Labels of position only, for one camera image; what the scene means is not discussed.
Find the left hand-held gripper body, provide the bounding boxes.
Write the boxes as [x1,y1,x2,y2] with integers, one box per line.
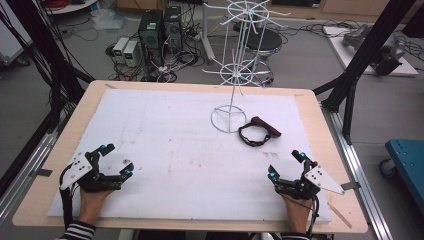
[59,151,123,194]

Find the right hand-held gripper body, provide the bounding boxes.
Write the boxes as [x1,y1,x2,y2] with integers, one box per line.
[274,164,346,201]

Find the black strap with brown handle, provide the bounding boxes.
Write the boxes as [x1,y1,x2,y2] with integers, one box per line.
[237,115,283,148]

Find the white wire display rack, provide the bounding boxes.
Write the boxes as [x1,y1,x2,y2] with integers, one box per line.
[201,0,292,135]

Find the person's left hand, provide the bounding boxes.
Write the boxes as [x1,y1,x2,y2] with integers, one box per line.
[77,187,115,228]

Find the person's right hand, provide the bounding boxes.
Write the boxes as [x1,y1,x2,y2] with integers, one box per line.
[281,193,315,235]

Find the wooden table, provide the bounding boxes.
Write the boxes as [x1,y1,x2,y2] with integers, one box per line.
[12,79,369,235]

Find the grey tape piece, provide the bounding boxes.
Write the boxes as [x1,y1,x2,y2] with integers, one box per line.
[340,181,362,192]
[28,167,54,178]

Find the thin wooden stick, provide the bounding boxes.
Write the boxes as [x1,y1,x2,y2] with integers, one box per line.
[326,201,353,230]

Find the white foam mat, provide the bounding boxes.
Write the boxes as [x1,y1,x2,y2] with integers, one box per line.
[46,87,333,223]

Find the blue cart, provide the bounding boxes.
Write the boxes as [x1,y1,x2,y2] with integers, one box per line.
[379,138,424,216]

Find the white power supply unit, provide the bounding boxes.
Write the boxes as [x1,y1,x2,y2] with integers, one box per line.
[111,36,130,64]
[122,39,140,67]

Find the white floor board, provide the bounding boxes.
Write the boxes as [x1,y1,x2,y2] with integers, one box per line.
[322,25,420,78]

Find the black round stool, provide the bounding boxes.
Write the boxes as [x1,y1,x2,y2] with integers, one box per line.
[233,20,284,86]

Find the black computer tower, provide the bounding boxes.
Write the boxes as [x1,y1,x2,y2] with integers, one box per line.
[137,9,165,66]
[162,5,184,56]

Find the clear plastic bag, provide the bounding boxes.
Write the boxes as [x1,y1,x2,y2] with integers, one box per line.
[90,7,128,32]

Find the grey machine on board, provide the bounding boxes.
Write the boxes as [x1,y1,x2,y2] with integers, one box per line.
[341,23,408,77]

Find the round white table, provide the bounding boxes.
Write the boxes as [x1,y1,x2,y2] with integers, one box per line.
[41,0,98,15]

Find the white table leg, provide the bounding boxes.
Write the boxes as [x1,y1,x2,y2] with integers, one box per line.
[200,0,217,65]

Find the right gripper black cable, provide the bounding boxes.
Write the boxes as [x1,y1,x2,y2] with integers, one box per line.
[287,194,322,238]

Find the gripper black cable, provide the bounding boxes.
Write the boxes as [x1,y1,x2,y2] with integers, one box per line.
[287,194,322,238]
[58,172,75,232]

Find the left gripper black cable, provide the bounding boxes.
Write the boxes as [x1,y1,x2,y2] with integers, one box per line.
[58,172,75,232]

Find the aluminium rail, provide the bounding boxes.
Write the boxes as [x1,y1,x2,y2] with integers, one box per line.
[320,105,396,240]
[0,103,73,221]

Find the tangle of floor cables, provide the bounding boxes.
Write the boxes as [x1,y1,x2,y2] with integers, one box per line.
[104,3,209,84]

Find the black metal frame post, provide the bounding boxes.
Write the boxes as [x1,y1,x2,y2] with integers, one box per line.
[5,0,95,134]
[312,0,418,146]

